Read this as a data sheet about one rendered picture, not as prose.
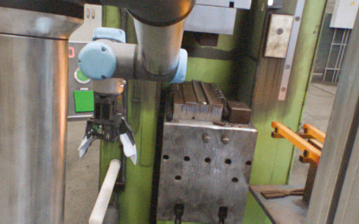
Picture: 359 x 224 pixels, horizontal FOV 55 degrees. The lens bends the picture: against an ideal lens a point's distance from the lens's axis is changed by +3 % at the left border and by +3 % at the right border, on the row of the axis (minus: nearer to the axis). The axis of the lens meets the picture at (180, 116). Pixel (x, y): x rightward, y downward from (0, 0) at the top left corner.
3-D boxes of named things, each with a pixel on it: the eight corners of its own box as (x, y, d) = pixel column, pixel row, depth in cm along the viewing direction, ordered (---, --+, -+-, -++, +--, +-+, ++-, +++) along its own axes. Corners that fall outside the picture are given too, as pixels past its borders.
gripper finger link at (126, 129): (123, 151, 90) (105, 124, 88) (125, 149, 92) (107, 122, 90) (137, 143, 89) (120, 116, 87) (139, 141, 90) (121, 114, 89)
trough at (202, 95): (210, 105, 137) (211, 101, 137) (197, 104, 137) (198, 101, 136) (201, 83, 177) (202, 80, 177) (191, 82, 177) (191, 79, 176)
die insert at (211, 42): (217, 47, 140) (219, 32, 138) (199, 45, 139) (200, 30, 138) (209, 40, 168) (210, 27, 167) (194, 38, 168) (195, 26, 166)
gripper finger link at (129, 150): (129, 172, 87) (110, 143, 85) (135, 162, 93) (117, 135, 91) (139, 167, 86) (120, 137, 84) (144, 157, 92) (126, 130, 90)
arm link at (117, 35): (87, 28, 75) (95, 25, 83) (87, 76, 79) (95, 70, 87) (123, 31, 76) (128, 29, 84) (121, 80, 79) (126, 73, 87)
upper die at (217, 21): (232, 34, 129) (236, 8, 126) (180, 30, 128) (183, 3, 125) (217, 28, 169) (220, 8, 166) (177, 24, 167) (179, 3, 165)
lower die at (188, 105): (220, 122, 140) (223, 102, 137) (172, 118, 139) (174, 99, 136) (209, 96, 180) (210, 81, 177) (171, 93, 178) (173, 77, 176)
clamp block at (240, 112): (249, 124, 140) (251, 109, 138) (229, 122, 140) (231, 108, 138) (243, 115, 152) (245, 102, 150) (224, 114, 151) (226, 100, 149)
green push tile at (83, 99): (97, 110, 120) (95, 90, 121) (75, 111, 116) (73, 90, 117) (96, 111, 121) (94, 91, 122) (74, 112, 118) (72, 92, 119)
